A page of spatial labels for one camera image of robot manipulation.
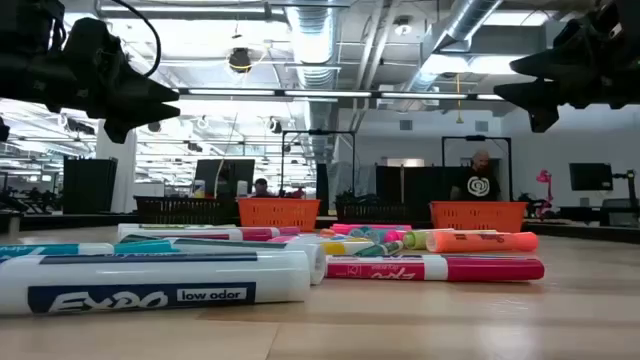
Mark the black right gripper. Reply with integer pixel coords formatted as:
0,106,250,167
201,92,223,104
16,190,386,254
492,0,640,135

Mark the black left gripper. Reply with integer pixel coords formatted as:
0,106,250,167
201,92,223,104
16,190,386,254
49,17,182,146

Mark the white magenta Expo marker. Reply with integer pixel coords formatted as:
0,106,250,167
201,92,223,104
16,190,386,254
116,227,282,243

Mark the chunky teal Expo marker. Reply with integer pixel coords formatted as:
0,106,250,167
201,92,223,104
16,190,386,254
0,241,177,263

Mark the chunky blue Expo marker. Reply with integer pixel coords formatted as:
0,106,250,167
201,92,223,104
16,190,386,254
0,248,312,317

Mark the orange Sharpie highlighter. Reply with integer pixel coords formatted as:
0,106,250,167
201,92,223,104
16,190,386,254
425,230,540,254

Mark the pink highlighter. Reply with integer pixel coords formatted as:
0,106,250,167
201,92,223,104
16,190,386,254
329,223,413,235

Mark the chunky green Expo marker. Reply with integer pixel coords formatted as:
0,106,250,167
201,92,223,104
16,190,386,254
118,233,328,287

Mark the white building column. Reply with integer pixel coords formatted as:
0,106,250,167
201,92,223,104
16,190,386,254
94,118,138,215

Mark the black partition panel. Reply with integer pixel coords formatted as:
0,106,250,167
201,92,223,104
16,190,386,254
62,156,119,216

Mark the pink desk lamp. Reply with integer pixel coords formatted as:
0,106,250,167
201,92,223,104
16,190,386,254
535,168,555,217

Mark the black computer monitor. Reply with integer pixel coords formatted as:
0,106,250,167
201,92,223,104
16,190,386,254
193,158,257,199

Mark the black ceiling-hung device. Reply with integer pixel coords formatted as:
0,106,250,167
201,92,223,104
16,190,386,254
227,46,254,75

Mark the black plastic basket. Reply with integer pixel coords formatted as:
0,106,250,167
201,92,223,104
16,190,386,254
334,198,434,230
133,195,241,227

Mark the person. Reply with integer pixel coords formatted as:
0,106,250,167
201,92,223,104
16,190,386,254
251,177,274,199
448,149,503,203

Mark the round ceiling sensor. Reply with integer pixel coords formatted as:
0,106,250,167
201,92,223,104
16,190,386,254
392,16,415,38

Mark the orange plastic basket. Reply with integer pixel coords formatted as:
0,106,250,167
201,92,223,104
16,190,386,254
429,200,529,235
237,197,322,233

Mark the black curtain screen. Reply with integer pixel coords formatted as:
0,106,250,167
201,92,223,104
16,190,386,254
374,164,454,207

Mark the overhead LED light bar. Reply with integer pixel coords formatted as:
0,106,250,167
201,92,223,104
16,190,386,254
177,87,506,102

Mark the thin pink marker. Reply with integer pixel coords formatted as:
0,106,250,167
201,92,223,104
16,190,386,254
267,233,324,245

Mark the thin red Expo marker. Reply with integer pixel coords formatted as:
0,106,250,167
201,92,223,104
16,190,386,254
324,253,547,284

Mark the dark green plant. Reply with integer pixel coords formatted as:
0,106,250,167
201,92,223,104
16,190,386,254
333,188,379,207

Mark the thin green marker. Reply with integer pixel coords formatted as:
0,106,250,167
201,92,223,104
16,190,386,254
353,240,405,258

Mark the thin yellow marker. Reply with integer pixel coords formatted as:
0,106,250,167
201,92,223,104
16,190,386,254
319,240,377,257

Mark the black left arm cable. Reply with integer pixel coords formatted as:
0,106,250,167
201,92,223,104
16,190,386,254
110,0,163,79

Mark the yellow hanging cord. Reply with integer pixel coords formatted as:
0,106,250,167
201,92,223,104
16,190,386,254
453,72,465,126

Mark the black metal rig frame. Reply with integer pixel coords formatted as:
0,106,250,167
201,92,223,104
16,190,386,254
280,128,357,199
440,134,514,203

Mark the silver spiral air duct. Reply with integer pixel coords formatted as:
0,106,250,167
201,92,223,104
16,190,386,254
394,0,505,99
283,0,342,166

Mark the black wall monitor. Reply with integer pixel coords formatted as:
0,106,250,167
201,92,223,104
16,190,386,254
568,161,615,193

